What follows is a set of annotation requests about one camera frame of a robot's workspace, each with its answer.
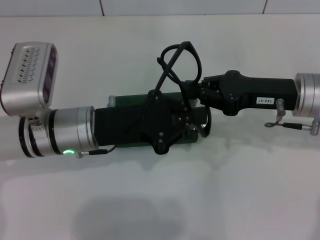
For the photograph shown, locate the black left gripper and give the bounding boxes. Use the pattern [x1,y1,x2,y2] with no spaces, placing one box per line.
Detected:
[93,89,210,155]

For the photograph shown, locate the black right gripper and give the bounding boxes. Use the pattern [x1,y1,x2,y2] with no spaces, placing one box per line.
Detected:
[184,69,298,116]

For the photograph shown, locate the black glasses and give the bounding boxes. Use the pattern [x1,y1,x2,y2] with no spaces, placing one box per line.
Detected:
[153,40,213,139]

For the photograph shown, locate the green glasses case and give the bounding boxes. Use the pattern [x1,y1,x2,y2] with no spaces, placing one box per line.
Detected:
[107,91,211,146]

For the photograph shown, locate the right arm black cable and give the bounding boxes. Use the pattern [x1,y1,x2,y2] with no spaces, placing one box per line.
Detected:
[264,98,320,137]

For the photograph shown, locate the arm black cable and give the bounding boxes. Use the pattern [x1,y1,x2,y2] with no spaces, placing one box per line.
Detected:
[264,98,320,137]
[73,144,118,160]

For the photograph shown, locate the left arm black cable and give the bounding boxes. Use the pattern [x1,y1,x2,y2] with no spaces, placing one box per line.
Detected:
[73,144,118,160]

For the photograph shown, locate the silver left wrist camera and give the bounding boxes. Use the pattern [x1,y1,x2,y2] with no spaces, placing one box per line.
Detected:
[0,42,59,118]

